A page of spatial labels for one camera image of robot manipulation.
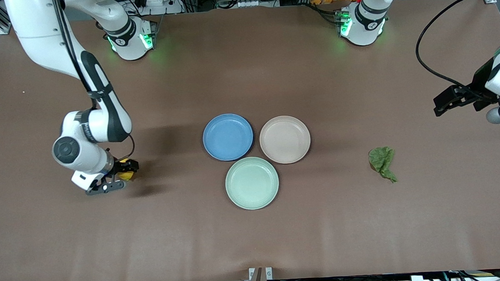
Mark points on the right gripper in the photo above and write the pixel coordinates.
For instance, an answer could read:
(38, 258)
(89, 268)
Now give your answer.
(119, 167)

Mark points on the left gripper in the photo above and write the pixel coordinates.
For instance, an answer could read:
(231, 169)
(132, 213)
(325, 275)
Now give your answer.
(481, 80)

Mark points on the yellow lemon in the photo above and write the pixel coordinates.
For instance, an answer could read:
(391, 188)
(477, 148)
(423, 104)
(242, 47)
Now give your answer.
(127, 176)

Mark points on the green lettuce leaf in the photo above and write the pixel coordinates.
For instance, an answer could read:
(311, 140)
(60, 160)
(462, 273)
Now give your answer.
(380, 158)

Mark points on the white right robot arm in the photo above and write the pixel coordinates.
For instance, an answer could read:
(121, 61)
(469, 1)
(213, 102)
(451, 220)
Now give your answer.
(39, 31)

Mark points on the blue round plate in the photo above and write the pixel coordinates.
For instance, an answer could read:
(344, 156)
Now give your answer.
(228, 137)

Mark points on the light green round plate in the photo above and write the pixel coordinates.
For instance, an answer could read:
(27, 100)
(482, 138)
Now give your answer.
(252, 183)

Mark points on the beige round plate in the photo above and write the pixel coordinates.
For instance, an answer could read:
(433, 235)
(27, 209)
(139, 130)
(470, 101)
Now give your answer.
(285, 139)

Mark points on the white power strip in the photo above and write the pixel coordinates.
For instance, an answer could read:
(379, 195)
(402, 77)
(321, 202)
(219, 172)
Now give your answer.
(161, 4)

